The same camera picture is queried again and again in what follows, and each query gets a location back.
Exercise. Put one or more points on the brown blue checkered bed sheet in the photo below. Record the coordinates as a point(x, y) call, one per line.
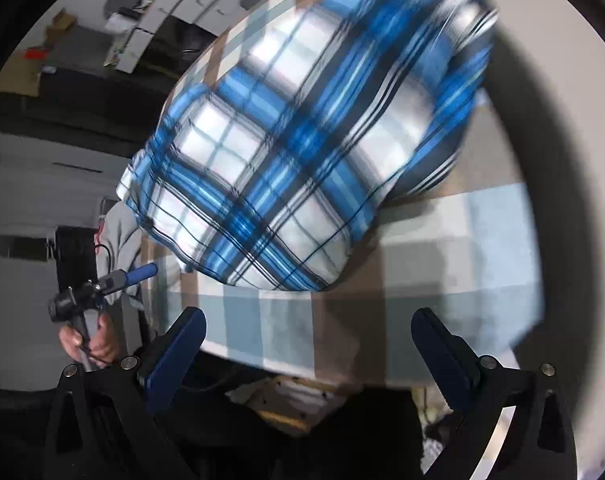
point(466, 248)

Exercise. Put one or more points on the cardboard box on cabinet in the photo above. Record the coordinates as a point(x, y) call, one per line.
point(20, 75)

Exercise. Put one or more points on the person's left hand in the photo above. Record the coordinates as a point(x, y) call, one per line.
point(103, 346)

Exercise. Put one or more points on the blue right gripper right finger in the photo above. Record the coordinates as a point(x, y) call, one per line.
point(449, 359)

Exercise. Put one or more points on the grey sweater sleeve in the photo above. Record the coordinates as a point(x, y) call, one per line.
point(119, 243)

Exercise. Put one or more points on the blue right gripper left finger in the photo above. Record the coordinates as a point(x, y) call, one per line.
point(168, 359)

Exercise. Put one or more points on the white drawer desk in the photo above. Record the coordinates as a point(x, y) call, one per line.
point(214, 16)

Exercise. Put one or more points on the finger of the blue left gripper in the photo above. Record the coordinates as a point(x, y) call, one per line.
point(120, 279)

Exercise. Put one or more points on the blue white plaid blanket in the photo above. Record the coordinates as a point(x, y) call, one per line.
point(268, 177)

